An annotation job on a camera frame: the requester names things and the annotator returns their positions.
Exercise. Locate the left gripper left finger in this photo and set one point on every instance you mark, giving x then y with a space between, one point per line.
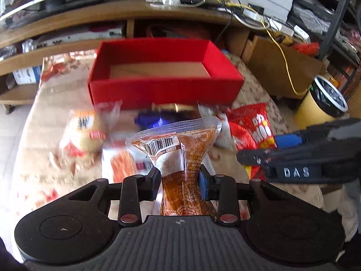
137 188

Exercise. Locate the yellow round container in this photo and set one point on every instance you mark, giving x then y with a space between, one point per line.
322 103

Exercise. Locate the white red snack packet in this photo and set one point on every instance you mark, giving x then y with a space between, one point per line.
224 139

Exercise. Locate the floral tablecloth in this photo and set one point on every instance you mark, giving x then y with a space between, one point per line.
43 173

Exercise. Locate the red cardboard box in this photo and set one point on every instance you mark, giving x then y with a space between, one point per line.
146 71

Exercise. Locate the red Trolli gummy packet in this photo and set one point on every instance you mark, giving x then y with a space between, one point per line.
250 127

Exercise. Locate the white power adapter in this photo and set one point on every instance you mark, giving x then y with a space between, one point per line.
171 2

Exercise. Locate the brown cardboard box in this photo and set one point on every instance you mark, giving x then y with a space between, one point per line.
283 72

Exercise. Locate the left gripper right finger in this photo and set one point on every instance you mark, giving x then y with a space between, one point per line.
223 189

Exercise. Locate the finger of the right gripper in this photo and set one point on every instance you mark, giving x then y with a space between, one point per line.
288 140

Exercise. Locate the wooden TV stand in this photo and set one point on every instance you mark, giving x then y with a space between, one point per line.
86 28

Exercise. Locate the round bun packet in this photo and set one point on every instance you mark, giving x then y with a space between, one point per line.
88 129

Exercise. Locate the purple snack packet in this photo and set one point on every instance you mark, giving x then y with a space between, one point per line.
151 119

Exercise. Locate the brown clear snack packet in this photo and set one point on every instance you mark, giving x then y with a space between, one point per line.
177 151

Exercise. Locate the white sausage packet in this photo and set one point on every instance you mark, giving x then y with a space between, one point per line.
119 163

